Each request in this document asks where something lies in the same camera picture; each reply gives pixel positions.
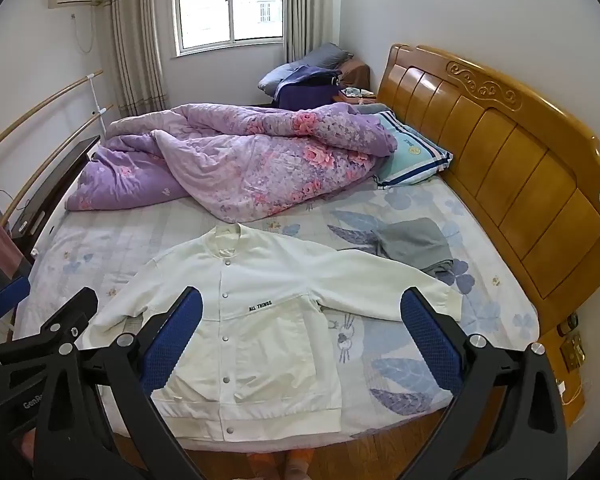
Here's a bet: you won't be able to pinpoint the dark blue clothing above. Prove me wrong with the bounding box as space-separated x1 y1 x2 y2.
272 67 342 110

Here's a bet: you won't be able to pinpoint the purple floral quilt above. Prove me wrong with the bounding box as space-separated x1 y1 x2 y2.
65 101 398 224

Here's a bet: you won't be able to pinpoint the white rail post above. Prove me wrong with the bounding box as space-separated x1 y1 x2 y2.
89 72 107 136

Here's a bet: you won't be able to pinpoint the window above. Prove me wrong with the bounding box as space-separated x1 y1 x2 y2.
171 0 287 57

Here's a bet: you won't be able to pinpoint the wooden rail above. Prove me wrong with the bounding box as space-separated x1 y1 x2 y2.
0 105 115 223
0 72 103 163

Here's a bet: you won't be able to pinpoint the wooden nightstand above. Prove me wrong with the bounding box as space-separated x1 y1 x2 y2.
332 87 378 107

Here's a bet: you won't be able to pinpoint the air conditioner cable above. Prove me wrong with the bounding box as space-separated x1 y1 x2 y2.
71 12 96 54

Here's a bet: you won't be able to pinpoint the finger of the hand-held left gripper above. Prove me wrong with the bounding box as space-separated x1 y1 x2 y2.
0 287 99 386
0 275 33 343

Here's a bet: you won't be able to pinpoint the leaf print bed sheet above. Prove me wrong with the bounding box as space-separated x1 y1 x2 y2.
15 175 541 453

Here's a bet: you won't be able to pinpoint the blue striped pillow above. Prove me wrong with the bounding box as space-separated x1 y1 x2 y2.
372 110 453 190

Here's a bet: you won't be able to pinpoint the beige striped curtain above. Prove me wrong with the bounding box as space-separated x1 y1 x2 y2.
101 0 168 117
284 0 337 63

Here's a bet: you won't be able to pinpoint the grey blue pillow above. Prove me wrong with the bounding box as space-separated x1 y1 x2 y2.
257 42 353 96

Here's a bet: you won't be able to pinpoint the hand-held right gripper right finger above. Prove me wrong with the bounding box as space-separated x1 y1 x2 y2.
400 286 568 480

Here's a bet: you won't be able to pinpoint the wooden bed headboard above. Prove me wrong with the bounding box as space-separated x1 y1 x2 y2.
377 42 600 346

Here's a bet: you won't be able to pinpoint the person's foot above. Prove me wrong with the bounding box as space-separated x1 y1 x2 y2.
285 447 313 480

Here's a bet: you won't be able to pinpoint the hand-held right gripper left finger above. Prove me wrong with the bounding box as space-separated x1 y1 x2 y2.
32 286 204 480

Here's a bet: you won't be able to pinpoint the brass coloured fitting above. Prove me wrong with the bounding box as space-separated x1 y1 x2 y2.
560 332 587 372

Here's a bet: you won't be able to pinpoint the grey folded clothes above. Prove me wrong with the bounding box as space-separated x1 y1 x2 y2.
337 217 456 278

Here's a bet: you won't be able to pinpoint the white jacket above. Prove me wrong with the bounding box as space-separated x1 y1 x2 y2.
75 224 463 433

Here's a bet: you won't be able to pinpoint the brown chair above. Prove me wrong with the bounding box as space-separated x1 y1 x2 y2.
337 57 371 93

